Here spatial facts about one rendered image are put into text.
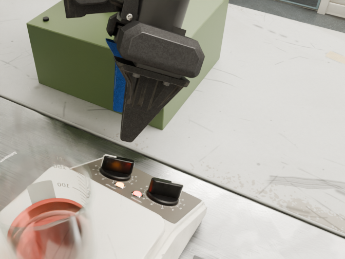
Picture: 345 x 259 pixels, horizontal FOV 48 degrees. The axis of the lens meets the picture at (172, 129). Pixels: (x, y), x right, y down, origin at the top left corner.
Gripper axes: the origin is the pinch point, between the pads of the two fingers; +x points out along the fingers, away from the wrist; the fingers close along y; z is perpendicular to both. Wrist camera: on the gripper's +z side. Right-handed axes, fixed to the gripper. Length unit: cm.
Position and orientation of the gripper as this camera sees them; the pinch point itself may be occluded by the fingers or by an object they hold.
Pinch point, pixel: (130, 91)
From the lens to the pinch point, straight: 37.5
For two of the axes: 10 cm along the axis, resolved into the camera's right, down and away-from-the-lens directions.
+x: -3.0, 9.2, 2.6
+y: 2.1, 3.3, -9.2
